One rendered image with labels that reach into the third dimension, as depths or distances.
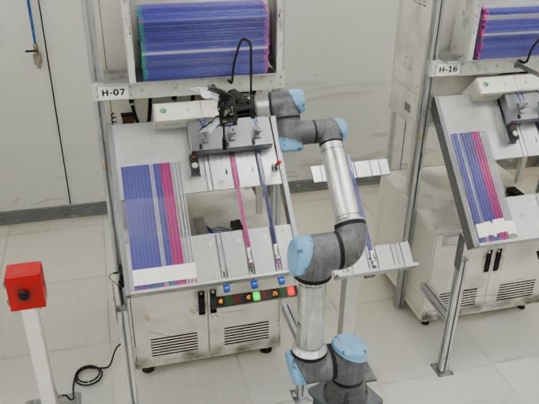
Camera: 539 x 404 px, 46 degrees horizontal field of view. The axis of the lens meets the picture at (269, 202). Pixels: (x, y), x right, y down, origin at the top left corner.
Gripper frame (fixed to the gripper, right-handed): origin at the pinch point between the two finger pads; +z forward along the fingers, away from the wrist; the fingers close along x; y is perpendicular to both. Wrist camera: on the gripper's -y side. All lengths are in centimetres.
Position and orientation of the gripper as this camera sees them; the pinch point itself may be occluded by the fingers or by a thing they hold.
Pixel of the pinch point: (194, 110)
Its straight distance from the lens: 207.0
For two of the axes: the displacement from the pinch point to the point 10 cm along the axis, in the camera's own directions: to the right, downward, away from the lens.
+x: 1.3, 8.1, 5.7
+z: -9.9, 1.0, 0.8
